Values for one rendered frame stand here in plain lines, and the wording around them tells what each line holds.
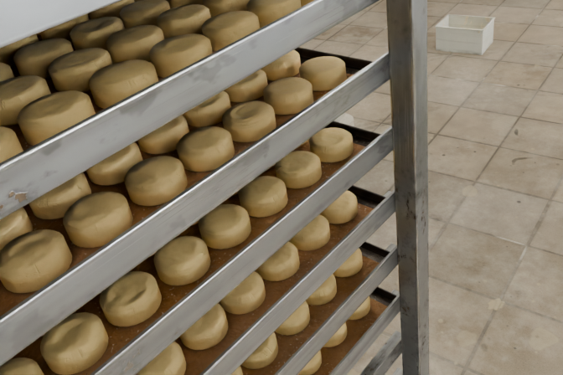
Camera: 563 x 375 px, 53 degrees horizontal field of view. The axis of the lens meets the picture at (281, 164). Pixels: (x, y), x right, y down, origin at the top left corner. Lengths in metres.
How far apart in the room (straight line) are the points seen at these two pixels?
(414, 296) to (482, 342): 1.14
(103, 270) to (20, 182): 0.09
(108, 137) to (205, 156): 0.13
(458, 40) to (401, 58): 3.12
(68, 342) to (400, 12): 0.42
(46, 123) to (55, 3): 0.09
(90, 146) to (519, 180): 2.32
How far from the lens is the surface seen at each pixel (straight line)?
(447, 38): 3.74
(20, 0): 0.35
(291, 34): 0.48
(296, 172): 0.60
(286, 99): 0.56
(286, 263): 0.63
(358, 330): 0.82
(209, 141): 0.51
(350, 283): 0.75
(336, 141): 0.65
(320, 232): 0.66
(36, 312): 0.41
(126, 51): 0.50
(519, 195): 2.50
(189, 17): 0.54
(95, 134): 0.38
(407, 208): 0.71
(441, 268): 2.14
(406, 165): 0.67
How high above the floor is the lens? 1.49
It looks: 33 degrees down
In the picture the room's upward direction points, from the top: 10 degrees counter-clockwise
